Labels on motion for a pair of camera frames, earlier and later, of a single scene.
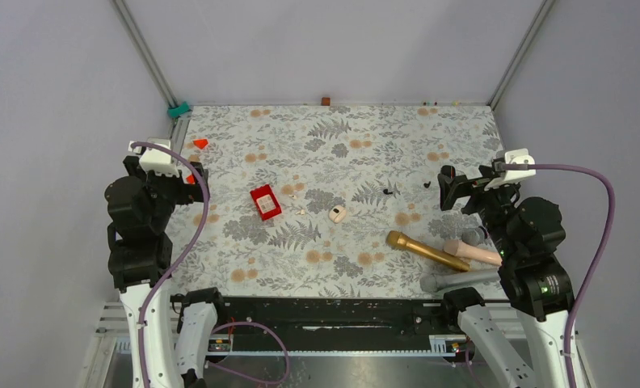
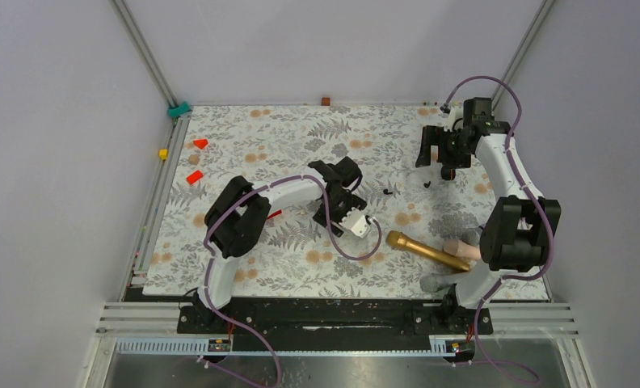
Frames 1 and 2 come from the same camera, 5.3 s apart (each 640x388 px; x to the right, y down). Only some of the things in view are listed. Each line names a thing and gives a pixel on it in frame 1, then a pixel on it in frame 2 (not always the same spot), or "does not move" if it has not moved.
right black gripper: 457,184 -> 435,136
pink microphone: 461,249 does not move
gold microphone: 398,238 does not move
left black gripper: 189,192 -> 351,201
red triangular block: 200,143 does not move
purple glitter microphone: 474,237 does not move
